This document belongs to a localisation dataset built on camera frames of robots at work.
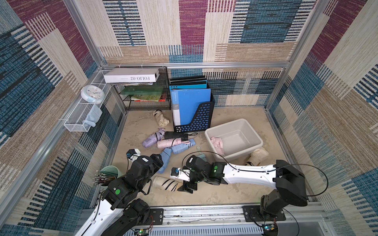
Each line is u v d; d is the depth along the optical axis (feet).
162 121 3.45
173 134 3.29
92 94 2.45
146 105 4.03
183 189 2.13
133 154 2.01
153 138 3.26
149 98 3.27
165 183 2.62
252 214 2.43
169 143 3.09
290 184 1.41
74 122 2.26
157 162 2.06
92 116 2.23
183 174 2.10
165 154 3.01
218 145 3.01
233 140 3.28
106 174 2.48
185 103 2.97
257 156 2.91
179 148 3.08
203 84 3.10
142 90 3.28
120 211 1.50
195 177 2.12
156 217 2.40
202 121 3.25
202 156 3.01
